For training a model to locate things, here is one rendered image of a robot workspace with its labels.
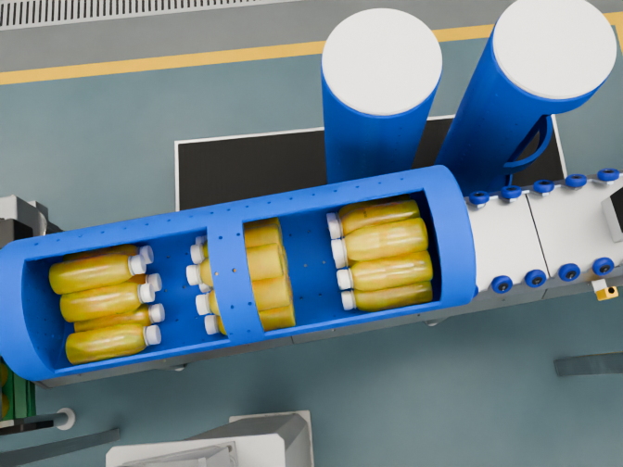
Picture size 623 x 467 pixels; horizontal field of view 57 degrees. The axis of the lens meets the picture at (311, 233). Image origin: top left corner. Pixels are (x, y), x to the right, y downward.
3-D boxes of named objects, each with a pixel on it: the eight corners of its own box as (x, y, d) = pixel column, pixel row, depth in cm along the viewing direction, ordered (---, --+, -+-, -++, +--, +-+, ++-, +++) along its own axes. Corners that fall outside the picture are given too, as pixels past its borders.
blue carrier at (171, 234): (457, 313, 124) (489, 289, 97) (63, 384, 124) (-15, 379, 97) (427, 193, 132) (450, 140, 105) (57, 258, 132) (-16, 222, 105)
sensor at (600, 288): (609, 298, 129) (619, 296, 124) (597, 300, 129) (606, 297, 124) (599, 266, 131) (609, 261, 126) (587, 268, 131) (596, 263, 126)
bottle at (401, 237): (418, 214, 113) (336, 229, 113) (425, 219, 106) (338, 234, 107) (424, 246, 114) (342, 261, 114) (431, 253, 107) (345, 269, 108)
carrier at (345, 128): (416, 200, 215) (378, 140, 222) (466, 82, 130) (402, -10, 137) (350, 235, 213) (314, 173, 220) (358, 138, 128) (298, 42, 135)
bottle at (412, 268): (430, 249, 109) (346, 265, 109) (436, 283, 110) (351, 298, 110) (423, 245, 116) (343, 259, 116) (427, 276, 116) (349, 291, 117)
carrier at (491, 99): (422, 199, 215) (496, 222, 211) (476, 81, 130) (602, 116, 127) (443, 133, 221) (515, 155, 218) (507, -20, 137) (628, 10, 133)
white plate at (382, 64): (464, 79, 129) (464, 82, 131) (402, -11, 136) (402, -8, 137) (359, 134, 127) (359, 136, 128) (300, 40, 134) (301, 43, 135)
